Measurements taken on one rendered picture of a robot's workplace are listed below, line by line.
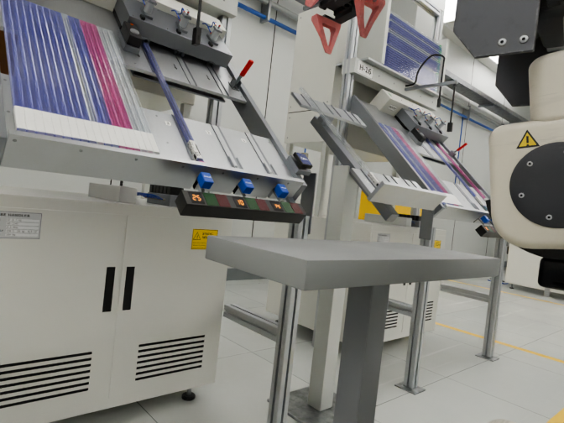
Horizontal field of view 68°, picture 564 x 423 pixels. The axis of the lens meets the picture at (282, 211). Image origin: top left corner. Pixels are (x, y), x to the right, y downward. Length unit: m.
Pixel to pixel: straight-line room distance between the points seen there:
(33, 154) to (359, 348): 0.67
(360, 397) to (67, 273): 0.75
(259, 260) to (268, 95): 3.09
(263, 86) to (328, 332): 2.56
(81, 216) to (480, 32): 0.94
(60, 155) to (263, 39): 3.00
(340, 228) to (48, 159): 0.87
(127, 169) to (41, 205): 0.32
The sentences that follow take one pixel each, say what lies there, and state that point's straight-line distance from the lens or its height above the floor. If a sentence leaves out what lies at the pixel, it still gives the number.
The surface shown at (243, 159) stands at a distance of 1.07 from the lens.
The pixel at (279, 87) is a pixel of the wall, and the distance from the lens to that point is 3.72.
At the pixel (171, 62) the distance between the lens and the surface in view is 1.32.
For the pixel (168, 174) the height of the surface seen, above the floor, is 0.70.
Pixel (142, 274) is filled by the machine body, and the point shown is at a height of 0.43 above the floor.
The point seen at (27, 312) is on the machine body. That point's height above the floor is 0.35.
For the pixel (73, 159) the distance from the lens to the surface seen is 0.84.
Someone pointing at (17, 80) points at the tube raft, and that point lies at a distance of 0.94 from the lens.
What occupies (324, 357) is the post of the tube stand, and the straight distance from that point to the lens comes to 1.45.
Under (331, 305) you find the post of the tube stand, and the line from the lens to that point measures 1.40.
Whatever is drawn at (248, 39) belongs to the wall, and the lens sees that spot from 3.60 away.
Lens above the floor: 0.67
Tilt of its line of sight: 1 degrees down
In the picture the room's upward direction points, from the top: 6 degrees clockwise
